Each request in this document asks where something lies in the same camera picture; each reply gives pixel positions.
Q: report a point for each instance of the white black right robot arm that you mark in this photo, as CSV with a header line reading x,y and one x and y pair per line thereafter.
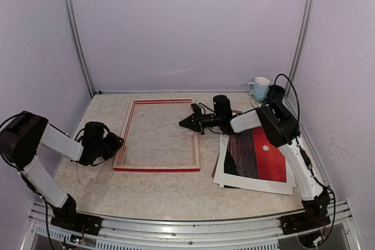
x,y
281,129

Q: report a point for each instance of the red sunset photo white border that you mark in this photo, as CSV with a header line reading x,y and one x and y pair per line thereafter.
x,y
249,154

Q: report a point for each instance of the light blue mug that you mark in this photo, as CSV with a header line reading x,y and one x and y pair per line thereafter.
x,y
259,88

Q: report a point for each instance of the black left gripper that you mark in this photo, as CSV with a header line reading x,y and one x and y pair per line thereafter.
x,y
116,144

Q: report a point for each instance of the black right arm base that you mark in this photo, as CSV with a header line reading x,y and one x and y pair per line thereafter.
x,y
304,220

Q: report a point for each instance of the brown frame backing board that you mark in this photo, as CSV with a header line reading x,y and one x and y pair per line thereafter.
x,y
236,112

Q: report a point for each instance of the left aluminium corner post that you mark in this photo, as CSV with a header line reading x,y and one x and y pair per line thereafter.
x,y
69,6

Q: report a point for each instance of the right aluminium corner post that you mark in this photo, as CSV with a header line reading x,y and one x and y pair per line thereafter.
x,y
303,31

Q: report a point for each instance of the aluminium corner post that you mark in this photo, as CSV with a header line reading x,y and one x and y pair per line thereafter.
x,y
303,31
69,6

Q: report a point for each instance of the aluminium front rail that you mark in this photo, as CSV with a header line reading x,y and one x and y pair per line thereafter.
x,y
266,232

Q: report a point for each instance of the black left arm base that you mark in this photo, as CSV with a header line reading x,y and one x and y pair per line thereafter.
x,y
77,222

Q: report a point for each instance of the red wooden picture frame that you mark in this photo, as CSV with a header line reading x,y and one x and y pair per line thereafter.
x,y
153,140

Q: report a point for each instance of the dark green mug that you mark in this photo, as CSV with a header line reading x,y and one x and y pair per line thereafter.
x,y
275,93

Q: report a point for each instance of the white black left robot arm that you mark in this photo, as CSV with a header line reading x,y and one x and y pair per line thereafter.
x,y
24,133

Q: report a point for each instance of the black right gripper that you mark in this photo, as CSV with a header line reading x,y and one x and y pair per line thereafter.
x,y
195,122

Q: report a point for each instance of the white plate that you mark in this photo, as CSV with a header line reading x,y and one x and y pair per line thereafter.
x,y
255,102

